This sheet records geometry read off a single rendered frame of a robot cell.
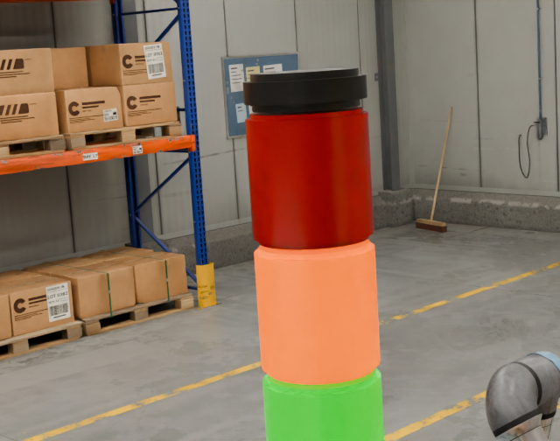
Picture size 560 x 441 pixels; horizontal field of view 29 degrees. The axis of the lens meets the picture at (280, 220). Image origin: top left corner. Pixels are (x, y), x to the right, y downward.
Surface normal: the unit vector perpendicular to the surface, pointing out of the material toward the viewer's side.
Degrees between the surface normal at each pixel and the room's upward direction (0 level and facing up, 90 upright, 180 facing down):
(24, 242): 90
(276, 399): 90
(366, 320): 90
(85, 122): 91
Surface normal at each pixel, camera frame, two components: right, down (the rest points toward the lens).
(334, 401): 0.13, 0.14
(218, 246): 0.70, 0.07
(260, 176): -0.79, 0.14
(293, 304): -0.38, 0.17
